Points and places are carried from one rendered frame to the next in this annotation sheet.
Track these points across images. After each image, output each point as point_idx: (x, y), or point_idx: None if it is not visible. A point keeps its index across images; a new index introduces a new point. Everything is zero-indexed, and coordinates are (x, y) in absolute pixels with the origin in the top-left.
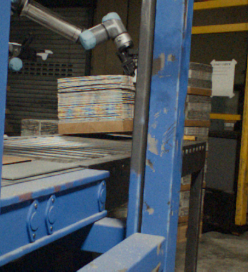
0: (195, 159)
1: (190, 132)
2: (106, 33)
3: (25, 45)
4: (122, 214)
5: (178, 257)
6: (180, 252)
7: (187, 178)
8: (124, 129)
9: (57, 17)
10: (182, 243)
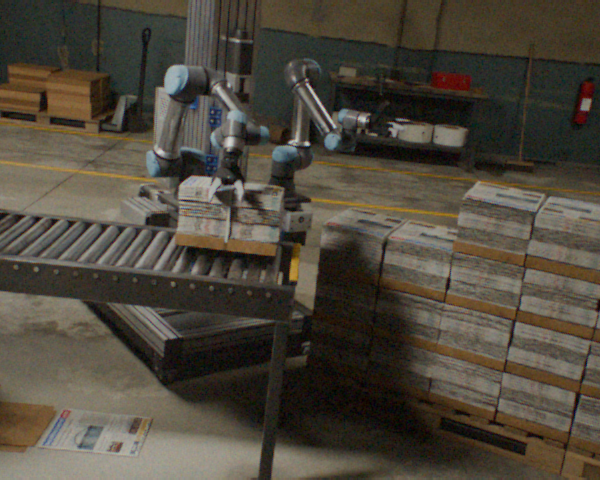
0: (227, 302)
1: None
2: (221, 134)
3: (373, 116)
4: (421, 370)
5: (475, 476)
6: (507, 477)
7: (599, 378)
8: (176, 241)
9: (229, 107)
10: (564, 479)
